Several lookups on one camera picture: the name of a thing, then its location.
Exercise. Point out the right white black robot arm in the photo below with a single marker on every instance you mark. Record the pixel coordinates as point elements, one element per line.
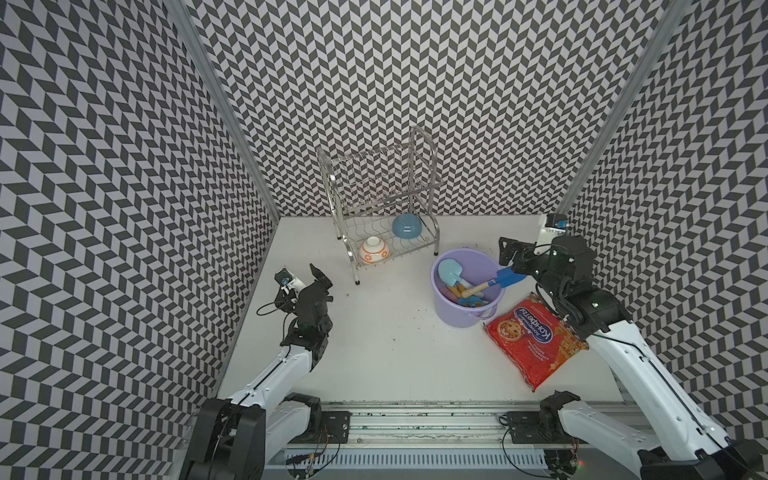
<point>686,443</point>

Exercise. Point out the purple plastic bucket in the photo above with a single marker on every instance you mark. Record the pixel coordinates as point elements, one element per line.
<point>473,268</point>

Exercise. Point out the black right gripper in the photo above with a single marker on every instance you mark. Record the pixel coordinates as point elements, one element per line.
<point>524,251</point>

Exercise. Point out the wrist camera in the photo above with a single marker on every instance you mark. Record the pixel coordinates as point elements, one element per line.
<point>288,281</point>
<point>550,226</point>

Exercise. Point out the aluminium front rail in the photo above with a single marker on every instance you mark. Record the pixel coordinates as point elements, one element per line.
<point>410,425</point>

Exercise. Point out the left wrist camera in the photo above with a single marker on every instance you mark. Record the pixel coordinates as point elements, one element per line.
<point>288,281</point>

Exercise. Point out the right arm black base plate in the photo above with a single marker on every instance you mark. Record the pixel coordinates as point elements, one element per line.
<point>529,427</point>

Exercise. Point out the blue ceramic bowl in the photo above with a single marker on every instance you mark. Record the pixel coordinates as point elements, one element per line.
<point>407,226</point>

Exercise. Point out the light teal plastic trowel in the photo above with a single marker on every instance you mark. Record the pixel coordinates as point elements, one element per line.
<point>450,272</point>

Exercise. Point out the yellow plastic scoop shovel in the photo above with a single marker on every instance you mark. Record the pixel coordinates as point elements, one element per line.
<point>456,293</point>

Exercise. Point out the red cookie snack bag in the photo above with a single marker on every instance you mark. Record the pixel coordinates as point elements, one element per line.
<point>534,339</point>

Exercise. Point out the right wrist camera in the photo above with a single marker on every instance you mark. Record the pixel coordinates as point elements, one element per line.
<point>550,226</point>

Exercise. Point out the right aluminium corner post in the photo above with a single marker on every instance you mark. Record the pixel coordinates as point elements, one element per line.
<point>648,58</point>

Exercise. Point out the aluminium corner post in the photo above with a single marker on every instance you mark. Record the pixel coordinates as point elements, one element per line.
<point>648,58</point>
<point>179,14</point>

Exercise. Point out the silver wire dish rack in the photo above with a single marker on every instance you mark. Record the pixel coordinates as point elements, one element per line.
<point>366,190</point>

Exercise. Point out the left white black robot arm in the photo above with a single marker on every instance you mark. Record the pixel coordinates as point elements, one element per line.
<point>234,437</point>

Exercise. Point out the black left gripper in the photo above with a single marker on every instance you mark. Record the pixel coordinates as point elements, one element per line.
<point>324,283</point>

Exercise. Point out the left aluminium corner post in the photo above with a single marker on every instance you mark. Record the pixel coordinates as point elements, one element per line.
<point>179,14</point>

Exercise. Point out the dark blue trowel wooden handle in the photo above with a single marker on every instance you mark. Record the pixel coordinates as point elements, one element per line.
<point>504,278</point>

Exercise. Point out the white orange patterned bowl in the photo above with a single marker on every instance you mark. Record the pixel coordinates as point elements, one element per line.
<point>374,249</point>

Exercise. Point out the blue hand rake yellow handle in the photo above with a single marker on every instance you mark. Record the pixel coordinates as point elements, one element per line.
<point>474,302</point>

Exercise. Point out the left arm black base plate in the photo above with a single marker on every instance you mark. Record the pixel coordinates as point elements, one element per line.
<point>332,426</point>

